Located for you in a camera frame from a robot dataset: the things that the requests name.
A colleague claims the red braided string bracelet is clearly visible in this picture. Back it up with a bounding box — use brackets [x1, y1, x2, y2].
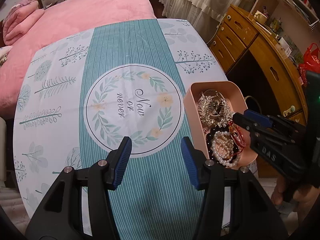
[228, 121, 247, 155]

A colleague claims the black bead bracelet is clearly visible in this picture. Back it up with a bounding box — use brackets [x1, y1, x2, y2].
[205, 126, 245, 167]

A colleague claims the white pearl bracelet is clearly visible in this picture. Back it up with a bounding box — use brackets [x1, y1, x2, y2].
[210, 130, 242, 169]

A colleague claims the silver rhinestone jewelry pile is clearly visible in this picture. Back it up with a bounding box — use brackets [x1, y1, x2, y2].
[197, 89, 234, 128]

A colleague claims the right hand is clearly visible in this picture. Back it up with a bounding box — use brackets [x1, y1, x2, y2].
[271, 177, 320, 225]

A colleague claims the pink plastic tray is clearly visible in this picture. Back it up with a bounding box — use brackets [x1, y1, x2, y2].
[183, 81, 247, 159]

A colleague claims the red plastic bag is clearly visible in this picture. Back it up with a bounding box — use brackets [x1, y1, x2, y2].
[298, 43, 320, 87]

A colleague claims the teal white floral tablecloth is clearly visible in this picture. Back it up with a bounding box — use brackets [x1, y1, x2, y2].
[13, 19, 247, 239]

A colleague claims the wooden desk with drawers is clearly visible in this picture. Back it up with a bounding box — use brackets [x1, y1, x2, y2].
[209, 5, 308, 125]

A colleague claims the cream lace furniture cover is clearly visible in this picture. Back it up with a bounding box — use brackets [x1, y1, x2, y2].
[158, 0, 254, 43]

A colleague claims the pink bed blanket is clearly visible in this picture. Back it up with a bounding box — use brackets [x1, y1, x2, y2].
[1, 0, 156, 120]

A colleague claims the folded pink quilt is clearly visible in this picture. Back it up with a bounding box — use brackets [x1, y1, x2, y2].
[3, 0, 44, 46]

